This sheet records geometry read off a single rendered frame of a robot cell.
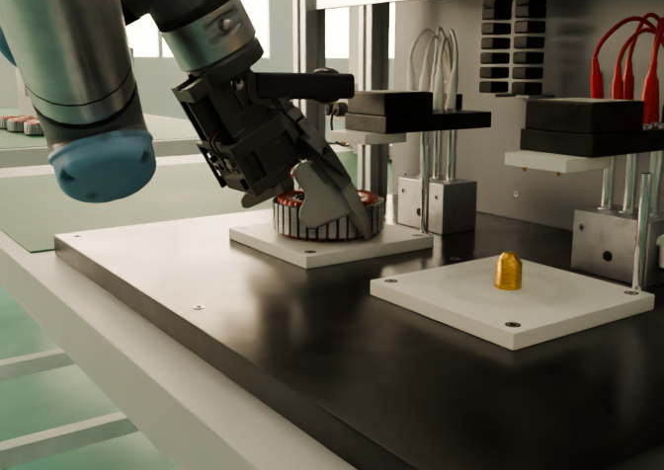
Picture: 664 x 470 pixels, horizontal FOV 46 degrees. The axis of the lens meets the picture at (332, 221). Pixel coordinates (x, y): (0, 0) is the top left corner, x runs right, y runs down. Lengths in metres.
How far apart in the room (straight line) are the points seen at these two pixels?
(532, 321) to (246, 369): 0.19
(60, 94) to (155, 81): 4.97
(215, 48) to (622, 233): 0.37
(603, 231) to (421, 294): 0.19
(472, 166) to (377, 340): 0.49
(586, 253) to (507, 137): 0.26
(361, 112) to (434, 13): 0.26
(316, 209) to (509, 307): 0.22
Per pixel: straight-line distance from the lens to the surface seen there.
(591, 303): 0.58
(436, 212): 0.83
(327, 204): 0.70
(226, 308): 0.58
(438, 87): 0.83
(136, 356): 0.56
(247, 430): 0.45
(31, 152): 2.03
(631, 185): 0.70
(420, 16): 1.05
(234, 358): 0.50
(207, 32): 0.67
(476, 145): 0.97
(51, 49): 0.51
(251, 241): 0.77
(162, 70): 5.53
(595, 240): 0.70
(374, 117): 0.78
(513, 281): 0.60
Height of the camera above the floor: 0.95
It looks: 11 degrees down
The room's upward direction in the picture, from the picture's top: straight up
